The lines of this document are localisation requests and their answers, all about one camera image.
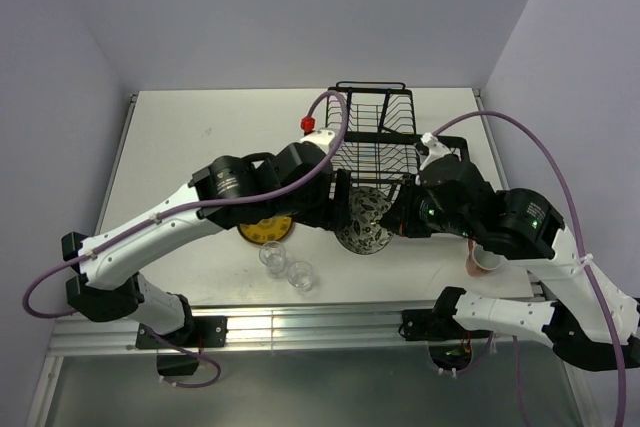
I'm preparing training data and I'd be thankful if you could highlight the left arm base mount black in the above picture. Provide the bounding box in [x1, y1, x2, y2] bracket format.
[135, 315, 229, 383]

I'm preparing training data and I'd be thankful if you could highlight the pink white mug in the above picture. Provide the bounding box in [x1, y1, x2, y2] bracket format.
[464, 239, 504, 277]

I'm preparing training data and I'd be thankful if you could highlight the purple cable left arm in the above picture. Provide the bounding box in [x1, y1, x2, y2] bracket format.
[21, 90, 349, 319]

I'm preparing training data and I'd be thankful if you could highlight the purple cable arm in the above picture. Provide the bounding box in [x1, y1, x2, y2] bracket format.
[21, 90, 349, 319]
[432, 110, 629, 427]

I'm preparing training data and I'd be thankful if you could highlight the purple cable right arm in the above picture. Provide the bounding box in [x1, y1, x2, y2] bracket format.
[432, 110, 629, 427]

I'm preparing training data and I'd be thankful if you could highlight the black wire dish rack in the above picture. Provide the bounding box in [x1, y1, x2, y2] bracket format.
[322, 79, 476, 188]

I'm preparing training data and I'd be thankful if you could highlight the clear glass cup right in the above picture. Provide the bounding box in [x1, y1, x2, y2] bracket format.
[286, 261, 315, 292]

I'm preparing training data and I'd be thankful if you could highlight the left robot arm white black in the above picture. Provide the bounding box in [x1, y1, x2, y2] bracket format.
[62, 142, 351, 346]

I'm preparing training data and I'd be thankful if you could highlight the clear glass cup left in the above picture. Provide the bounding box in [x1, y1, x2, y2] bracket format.
[259, 241, 287, 276]

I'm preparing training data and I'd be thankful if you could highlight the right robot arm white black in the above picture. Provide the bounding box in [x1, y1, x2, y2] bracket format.
[380, 154, 639, 372]

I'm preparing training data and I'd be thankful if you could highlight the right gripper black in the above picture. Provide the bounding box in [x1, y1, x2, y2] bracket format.
[379, 172, 475, 238]

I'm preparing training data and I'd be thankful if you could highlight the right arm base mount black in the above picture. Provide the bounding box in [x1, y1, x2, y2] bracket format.
[398, 309, 459, 342]

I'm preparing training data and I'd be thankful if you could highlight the floral patterned bowl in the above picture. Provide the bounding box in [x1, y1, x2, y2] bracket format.
[335, 186, 393, 255]

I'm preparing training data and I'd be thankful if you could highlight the clear glass cup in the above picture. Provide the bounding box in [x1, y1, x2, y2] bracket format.
[259, 241, 287, 276]
[286, 261, 315, 292]

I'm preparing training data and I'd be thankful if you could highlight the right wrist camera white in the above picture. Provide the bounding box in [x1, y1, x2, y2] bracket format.
[415, 132, 460, 171]

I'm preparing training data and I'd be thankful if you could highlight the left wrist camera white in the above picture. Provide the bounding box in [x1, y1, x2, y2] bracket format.
[300, 116, 337, 154]

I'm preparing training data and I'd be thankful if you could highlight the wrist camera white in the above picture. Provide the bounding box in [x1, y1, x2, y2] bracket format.
[300, 116, 337, 154]
[415, 132, 460, 171]

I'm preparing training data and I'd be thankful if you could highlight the yellow patterned plate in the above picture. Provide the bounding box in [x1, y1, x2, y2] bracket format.
[237, 217, 295, 245]

